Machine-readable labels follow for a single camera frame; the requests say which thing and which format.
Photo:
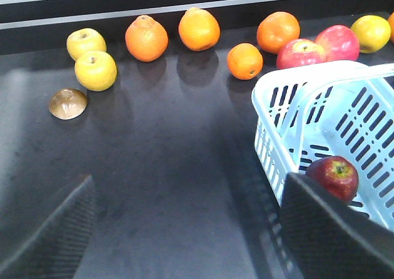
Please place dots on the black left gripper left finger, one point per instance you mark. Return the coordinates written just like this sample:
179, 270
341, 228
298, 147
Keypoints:
45, 232

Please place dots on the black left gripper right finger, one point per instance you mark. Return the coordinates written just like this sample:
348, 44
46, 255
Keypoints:
327, 238

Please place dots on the dark red apple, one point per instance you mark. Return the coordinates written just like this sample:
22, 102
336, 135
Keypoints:
337, 175

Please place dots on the light blue plastic basket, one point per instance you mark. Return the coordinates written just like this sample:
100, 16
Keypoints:
340, 108

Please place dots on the round orange behind apples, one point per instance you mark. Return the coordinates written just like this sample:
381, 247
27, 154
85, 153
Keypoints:
276, 30

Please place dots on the brown half bun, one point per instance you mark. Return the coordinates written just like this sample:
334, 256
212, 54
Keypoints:
68, 103

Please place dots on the black wooden display stand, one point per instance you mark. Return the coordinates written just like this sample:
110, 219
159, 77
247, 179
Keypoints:
179, 189

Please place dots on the front yellow pear apple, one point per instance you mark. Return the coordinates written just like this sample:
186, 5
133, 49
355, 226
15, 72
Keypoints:
96, 70

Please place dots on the yellow pear apple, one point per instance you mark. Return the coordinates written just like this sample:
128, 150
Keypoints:
84, 40
96, 70

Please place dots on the striped red apple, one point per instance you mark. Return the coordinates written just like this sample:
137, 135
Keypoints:
300, 52

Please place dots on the smooth pink red apple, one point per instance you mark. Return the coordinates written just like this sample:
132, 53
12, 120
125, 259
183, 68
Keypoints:
339, 43

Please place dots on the small orange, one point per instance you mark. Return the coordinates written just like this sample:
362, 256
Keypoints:
244, 61

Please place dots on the yellow round citrus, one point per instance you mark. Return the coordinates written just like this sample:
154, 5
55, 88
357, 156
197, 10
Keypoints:
373, 33

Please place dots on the rear yellow pear apple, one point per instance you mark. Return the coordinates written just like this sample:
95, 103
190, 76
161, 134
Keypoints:
84, 40

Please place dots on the large orange at edge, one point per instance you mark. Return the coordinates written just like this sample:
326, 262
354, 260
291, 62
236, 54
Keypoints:
391, 23

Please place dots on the knobbed orange tangerine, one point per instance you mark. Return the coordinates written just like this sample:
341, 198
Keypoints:
146, 39

